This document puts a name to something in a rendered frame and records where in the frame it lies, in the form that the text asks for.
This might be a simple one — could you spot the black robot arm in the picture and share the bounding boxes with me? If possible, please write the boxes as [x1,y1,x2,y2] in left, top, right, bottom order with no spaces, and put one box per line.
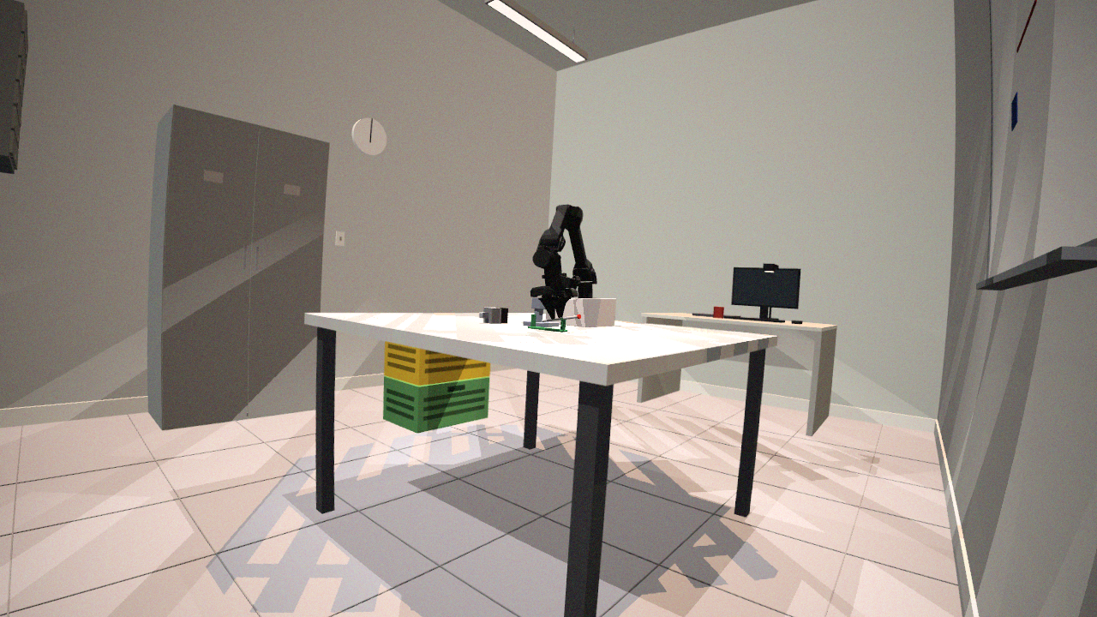
[533,205,597,299]

